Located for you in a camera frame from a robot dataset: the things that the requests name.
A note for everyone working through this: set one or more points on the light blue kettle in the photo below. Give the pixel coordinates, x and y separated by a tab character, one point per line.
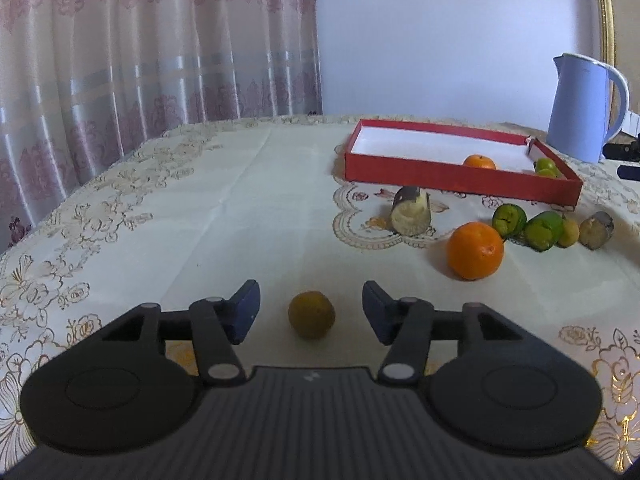
575	110

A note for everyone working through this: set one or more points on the gold framed panel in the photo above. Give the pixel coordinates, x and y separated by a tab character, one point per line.
604	10

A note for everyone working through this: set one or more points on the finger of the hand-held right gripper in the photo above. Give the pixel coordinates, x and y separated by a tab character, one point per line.
622	152
630	172

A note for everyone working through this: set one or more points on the pink floral curtain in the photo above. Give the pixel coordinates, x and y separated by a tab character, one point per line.
150	60

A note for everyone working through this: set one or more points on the small orange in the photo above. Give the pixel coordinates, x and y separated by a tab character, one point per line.
479	162

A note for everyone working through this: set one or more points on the elongated green fruit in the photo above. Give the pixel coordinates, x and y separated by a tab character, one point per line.
542	230

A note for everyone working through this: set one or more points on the brownish yellow longan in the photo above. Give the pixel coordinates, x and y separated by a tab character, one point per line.
310	315

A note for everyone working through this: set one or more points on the red shallow box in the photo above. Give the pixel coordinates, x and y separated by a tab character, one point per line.
450	177

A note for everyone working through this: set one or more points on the green tangerine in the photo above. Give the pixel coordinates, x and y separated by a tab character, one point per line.
509	220

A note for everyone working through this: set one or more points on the small green fruit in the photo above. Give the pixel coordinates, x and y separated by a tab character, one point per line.
550	174
545	163

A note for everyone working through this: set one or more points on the large orange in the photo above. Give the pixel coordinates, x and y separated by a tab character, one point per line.
475	251

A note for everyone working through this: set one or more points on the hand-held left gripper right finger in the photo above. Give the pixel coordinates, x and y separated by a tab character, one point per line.
377	310

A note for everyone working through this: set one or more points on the cut banana piece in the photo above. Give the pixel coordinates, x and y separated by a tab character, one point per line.
411	212
595	231

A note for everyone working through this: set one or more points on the pale yellow longan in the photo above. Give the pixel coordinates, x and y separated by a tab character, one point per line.
568	233

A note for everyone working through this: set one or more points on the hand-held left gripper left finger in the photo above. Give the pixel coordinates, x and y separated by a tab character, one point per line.
245	310

